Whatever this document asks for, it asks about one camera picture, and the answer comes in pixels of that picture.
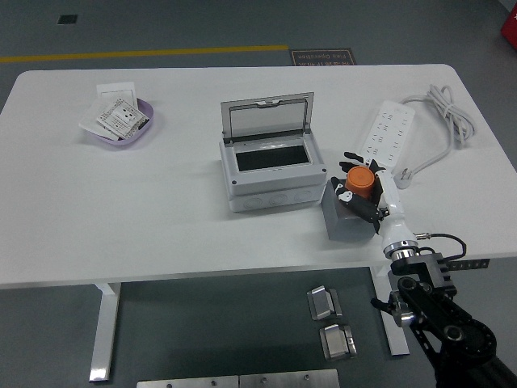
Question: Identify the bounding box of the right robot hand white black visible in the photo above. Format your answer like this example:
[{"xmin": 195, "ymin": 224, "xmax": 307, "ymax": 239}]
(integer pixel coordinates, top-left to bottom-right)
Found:
[{"xmin": 330, "ymin": 151, "xmax": 418, "ymax": 254}]

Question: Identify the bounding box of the orange cylinder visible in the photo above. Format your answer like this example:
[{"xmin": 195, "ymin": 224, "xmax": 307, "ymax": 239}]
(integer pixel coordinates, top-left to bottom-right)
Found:
[{"xmin": 344, "ymin": 165, "xmax": 377, "ymax": 200}]

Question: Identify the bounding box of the grey electrical box hinged lid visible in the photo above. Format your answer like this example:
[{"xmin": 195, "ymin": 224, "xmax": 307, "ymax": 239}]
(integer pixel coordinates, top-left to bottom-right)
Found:
[{"xmin": 219, "ymin": 91, "xmax": 329, "ymax": 214}]

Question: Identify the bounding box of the grey cube with round hole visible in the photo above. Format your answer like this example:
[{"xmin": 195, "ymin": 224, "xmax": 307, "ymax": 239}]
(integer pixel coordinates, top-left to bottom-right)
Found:
[{"xmin": 321, "ymin": 179, "xmax": 385, "ymax": 243}]

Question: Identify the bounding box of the small metal block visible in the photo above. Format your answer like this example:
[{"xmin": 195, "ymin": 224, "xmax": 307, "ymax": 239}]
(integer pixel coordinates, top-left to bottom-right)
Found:
[
  {"xmin": 305, "ymin": 285, "xmax": 343, "ymax": 322},
  {"xmin": 318, "ymin": 323, "xmax": 359, "ymax": 361}
]

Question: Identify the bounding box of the brown floor sign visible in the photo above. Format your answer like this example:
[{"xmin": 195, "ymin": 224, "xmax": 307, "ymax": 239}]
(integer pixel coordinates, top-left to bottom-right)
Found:
[{"xmin": 288, "ymin": 48, "xmax": 359, "ymax": 67}]

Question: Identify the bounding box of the flat metal plate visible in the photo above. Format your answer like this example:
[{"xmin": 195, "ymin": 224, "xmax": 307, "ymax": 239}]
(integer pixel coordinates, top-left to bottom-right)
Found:
[
  {"xmin": 238, "ymin": 368, "xmax": 340, "ymax": 388},
  {"xmin": 136, "ymin": 375, "xmax": 240, "ymax": 388}
]

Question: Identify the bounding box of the red object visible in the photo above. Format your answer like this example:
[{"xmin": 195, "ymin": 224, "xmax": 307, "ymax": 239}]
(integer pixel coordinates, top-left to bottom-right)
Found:
[{"xmin": 500, "ymin": 7, "xmax": 517, "ymax": 41}]

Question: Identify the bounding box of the purple plastic tray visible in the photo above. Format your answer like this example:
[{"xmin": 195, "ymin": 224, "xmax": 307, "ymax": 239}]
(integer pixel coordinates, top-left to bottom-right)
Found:
[{"xmin": 82, "ymin": 96, "xmax": 157, "ymax": 150}]

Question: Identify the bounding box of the yellow floor tape line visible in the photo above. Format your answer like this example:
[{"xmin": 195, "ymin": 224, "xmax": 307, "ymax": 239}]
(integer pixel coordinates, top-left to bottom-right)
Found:
[{"xmin": 0, "ymin": 44, "xmax": 290, "ymax": 65}]

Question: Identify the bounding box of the white power strip cable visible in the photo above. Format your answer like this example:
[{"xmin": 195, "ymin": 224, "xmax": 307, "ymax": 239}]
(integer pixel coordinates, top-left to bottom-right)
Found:
[{"xmin": 391, "ymin": 83, "xmax": 478, "ymax": 190}]

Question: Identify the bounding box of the white square switch plate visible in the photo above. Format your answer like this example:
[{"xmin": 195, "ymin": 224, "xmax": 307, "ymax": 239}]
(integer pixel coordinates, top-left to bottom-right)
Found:
[{"xmin": 95, "ymin": 82, "xmax": 137, "ymax": 107}]

